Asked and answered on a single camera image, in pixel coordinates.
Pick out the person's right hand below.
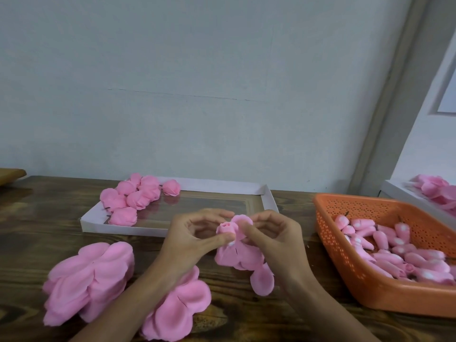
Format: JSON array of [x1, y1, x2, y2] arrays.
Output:
[[238, 210, 314, 285]]

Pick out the person's left hand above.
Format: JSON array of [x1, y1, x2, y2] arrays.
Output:
[[155, 208, 236, 284]]

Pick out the white shallow tray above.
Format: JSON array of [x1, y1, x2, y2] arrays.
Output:
[[80, 176, 279, 237]]

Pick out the stack of pink petals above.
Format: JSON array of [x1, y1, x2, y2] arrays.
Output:
[[42, 241, 135, 327], [140, 266, 212, 342]]

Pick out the pink petal flower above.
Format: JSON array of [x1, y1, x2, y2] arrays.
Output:
[[140, 175, 162, 201]]

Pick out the group of finished pink roses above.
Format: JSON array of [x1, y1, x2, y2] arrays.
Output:
[[100, 173, 182, 227]]

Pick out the pink rose buds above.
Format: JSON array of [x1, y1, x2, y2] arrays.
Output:
[[333, 214, 456, 285]]

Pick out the pile of pink petals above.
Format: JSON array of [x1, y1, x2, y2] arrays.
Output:
[[409, 174, 456, 217]]

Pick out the person's right forearm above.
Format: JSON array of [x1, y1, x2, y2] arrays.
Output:
[[285, 273, 382, 342]]

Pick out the person's left forearm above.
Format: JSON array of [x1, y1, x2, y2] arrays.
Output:
[[71, 267, 197, 342]]

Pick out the orange plastic basket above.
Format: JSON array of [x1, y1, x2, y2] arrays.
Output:
[[313, 193, 456, 318]]

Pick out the white paper notice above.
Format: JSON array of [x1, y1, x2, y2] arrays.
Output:
[[437, 71, 456, 115]]

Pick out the grey door frame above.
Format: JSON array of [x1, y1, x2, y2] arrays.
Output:
[[351, 0, 456, 197]]

